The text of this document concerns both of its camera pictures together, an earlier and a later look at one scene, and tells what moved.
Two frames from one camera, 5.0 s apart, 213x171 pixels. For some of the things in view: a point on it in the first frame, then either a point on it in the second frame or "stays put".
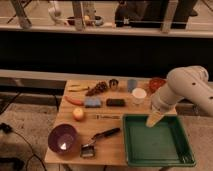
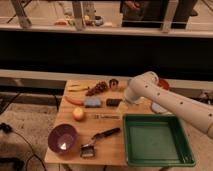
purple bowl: [63, 139] stays put
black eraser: [115, 102] stays put
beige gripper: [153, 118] -> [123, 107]
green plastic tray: [165, 144] stays put
